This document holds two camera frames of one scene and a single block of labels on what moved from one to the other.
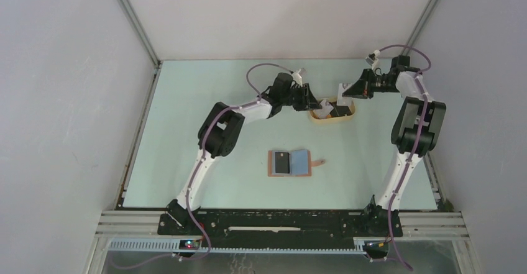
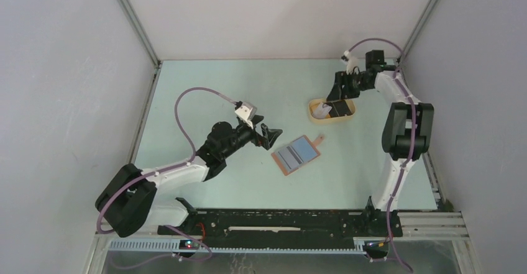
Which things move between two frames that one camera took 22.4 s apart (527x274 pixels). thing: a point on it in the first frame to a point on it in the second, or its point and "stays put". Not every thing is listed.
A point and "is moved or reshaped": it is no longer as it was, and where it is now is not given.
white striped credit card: x=341 y=100 is moved or reshaped
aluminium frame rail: x=130 y=13 stays put
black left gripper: x=307 y=100 to x=269 y=135
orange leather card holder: x=300 y=163 to x=296 y=153
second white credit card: x=325 y=109 stays put
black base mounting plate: x=280 y=227 stays put
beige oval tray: x=334 y=99 stays put
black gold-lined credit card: x=339 y=110 stays put
